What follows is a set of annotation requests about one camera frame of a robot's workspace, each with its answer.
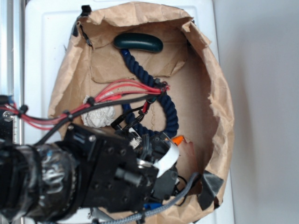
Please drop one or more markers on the white plastic bin lid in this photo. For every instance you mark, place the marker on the white plastic bin lid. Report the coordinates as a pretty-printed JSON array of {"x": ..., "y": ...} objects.
[{"x": 69, "y": 54}]

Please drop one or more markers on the crumpled white paper ball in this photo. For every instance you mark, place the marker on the crumpled white paper ball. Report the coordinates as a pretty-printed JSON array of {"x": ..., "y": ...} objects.
[{"x": 99, "y": 118}]

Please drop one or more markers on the orange carrot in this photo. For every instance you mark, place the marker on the orange carrot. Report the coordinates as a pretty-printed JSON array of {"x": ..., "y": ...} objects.
[{"x": 178, "y": 140}]

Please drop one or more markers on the aluminium extrusion rail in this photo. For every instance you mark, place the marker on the aluminium extrusion rail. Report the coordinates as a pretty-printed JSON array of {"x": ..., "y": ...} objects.
[{"x": 12, "y": 25}]

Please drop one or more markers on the dark green curved toy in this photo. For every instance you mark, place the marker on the dark green curved toy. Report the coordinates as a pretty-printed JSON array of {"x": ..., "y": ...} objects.
[{"x": 138, "y": 41}]

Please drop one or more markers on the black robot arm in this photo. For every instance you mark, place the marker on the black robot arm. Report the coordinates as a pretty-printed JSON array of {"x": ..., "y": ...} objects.
[{"x": 39, "y": 182}]

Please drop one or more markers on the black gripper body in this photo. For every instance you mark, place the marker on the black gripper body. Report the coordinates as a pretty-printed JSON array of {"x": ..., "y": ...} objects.
[{"x": 114, "y": 175}]

